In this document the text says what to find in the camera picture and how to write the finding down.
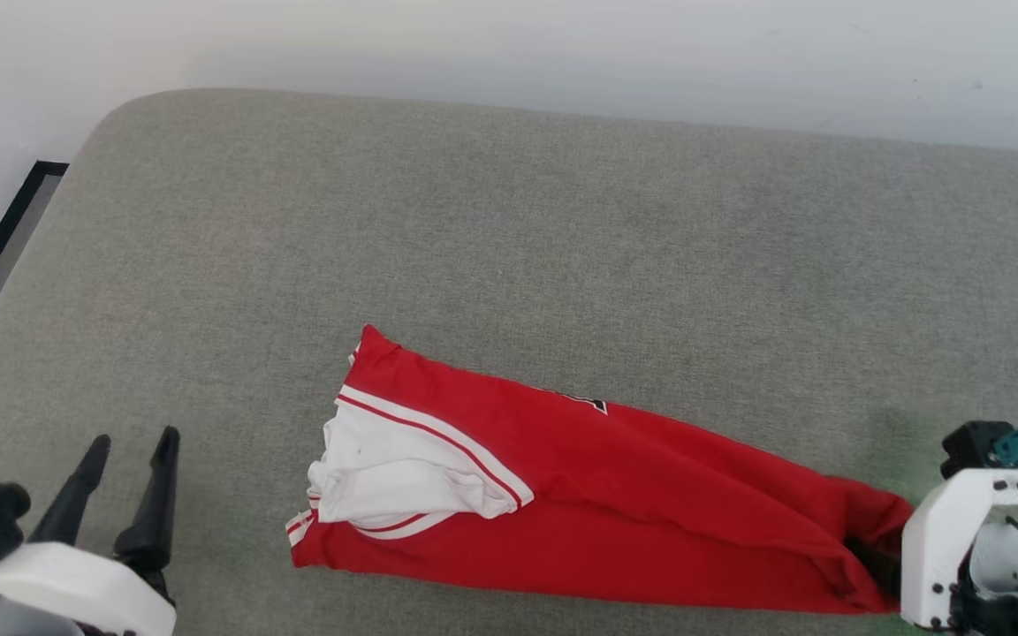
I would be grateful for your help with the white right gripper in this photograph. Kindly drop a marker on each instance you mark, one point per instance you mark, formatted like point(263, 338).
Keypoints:
point(938, 548)

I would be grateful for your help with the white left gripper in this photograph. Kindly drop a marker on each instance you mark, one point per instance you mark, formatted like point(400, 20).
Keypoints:
point(76, 587)

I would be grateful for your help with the red and white basketball jersey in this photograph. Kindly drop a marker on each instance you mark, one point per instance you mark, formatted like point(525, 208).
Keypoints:
point(650, 503)

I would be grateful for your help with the black floor edging strip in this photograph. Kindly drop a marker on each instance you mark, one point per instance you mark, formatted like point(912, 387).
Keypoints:
point(5, 238)

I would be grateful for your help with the grey fabric sofa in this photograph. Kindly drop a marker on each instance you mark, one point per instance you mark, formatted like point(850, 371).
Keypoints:
point(509, 247)

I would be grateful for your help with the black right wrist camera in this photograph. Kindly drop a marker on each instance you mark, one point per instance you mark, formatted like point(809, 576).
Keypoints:
point(968, 446)

